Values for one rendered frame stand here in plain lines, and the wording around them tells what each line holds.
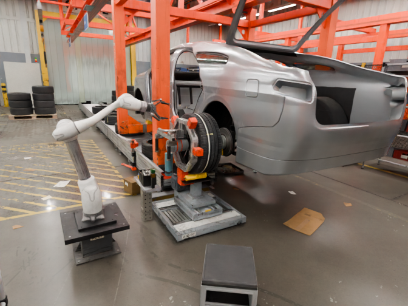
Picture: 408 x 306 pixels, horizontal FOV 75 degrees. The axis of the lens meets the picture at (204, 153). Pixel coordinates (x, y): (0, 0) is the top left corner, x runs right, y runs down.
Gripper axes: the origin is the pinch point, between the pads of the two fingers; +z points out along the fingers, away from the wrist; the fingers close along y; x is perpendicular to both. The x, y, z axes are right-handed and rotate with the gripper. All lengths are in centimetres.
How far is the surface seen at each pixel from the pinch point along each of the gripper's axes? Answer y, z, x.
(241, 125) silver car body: -8, 65, -28
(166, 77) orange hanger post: 52, 18, 45
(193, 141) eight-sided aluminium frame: -23.4, 31.6, 3.5
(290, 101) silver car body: 0, 64, -85
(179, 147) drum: -27.8, 28.1, 26.6
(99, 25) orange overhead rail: 518, 68, 779
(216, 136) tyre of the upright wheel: -17, 54, -3
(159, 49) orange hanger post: 77, 5, 37
